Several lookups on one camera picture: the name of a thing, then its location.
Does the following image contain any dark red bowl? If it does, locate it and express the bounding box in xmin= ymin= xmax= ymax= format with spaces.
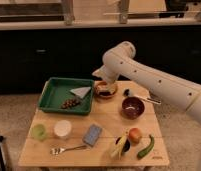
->
xmin=122 ymin=97 xmax=145 ymax=119

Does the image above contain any bunch of dark grapes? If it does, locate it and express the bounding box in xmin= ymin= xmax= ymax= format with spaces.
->
xmin=61 ymin=99 xmax=80 ymax=109

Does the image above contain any blue sponge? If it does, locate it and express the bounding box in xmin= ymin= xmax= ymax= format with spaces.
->
xmin=83 ymin=124 xmax=102 ymax=147

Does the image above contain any green cucumber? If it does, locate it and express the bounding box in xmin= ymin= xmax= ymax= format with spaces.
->
xmin=137 ymin=135 xmax=155 ymax=159

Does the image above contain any white paper cup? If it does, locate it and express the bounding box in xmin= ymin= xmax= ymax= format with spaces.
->
xmin=54 ymin=120 xmax=72 ymax=139

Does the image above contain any wooden table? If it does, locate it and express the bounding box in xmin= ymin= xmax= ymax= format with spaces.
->
xmin=19 ymin=81 xmax=169 ymax=168

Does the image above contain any small black bowl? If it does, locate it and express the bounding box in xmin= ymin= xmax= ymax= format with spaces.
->
xmin=115 ymin=137 xmax=130 ymax=153

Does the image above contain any silver metal fork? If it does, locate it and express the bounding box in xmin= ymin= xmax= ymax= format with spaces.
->
xmin=50 ymin=145 xmax=87 ymax=155

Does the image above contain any red orange apple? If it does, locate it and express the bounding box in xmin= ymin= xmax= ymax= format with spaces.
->
xmin=128 ymin=128 xmax=142 ymax=143

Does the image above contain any white triangular sandwich wedge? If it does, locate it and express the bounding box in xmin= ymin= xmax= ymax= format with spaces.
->
xmin=70 ymin=87 xmax=91 ymax=99

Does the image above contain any orange bowl with bread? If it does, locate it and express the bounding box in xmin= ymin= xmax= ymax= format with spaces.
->
xmin=94 ymin=81 xmax=118 ymax=99

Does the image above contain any dark cabinet counter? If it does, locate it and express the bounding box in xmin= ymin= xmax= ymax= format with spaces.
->
xmin=0 ymin=23 xmax=201 ymax=94

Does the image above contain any green plastic cup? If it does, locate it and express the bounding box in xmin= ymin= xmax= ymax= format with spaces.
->
xmin=30 ymin=124 xmax=47 ymax=141

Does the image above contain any green plastic tray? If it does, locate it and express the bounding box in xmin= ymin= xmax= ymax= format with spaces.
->
xmin=38 ymin=77 xmax=94 ymax=116

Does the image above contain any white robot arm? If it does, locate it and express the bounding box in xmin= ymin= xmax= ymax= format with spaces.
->
xmin=92 ymin=41 xmax=201 ymax=171

